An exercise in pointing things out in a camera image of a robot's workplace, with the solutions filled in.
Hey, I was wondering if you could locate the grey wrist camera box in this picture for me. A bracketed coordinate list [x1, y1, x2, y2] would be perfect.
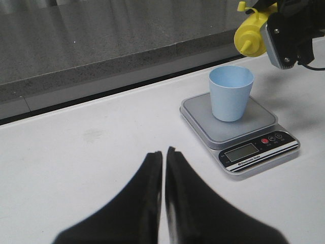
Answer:
[261, 21, 297, 70]

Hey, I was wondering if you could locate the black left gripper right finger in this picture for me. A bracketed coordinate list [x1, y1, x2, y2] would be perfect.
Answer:
[165, 147, 288, 243]

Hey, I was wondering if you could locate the black camera cable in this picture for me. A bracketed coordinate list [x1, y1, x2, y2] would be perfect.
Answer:
[303, 63, 325, 71]

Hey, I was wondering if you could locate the grey stone counter ledge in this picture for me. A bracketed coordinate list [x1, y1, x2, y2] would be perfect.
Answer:
[1, 1, 247, 120]

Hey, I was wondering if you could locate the yellow squeeze bottle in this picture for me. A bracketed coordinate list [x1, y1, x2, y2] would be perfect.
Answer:
[234, 1, 277, 57]

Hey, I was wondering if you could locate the silver digital kitchen scale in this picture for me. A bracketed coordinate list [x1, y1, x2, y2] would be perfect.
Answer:
[180, 93, 300, 177]

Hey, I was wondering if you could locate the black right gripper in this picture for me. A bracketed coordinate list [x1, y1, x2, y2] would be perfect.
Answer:
[253, 1, 324, 65]

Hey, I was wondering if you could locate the light blue plastic cup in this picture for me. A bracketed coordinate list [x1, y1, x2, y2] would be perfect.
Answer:
[209, 66, 254, 122]

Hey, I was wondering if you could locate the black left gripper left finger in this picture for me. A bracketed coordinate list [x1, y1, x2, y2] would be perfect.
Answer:
[54, 151, 163, 243]

